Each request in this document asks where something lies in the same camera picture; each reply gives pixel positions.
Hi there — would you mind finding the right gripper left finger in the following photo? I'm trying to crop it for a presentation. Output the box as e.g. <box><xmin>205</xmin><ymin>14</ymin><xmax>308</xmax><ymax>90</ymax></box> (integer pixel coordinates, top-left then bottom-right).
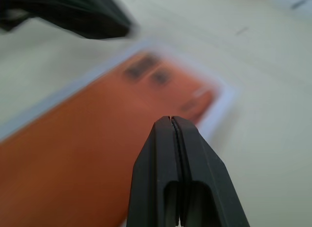
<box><xmin>126</xmin><ymin>115</ymin><xmax>183</xmax><ymax>227</ymax></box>

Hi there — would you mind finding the orange smartphone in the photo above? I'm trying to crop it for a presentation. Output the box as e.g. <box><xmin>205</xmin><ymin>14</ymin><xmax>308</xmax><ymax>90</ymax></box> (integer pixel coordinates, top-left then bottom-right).
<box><xmin>0</xmin><ymin>50</ymin><xmax>215</xmax><ymax>227</ymax></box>

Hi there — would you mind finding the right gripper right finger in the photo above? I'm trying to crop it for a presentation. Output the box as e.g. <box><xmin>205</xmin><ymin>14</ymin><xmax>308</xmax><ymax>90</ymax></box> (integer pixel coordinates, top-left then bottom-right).
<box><xmin>171</xmin><ymin>116</ymin><xmax>251</xmax><ymax>227</ymax></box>

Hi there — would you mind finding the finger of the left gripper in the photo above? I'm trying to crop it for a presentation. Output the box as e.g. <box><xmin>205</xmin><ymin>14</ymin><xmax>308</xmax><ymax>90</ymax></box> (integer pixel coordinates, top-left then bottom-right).
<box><xmin>0</xmin><ymin>0</ymin><xmax>134</xmax><ymax>40</ymax></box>

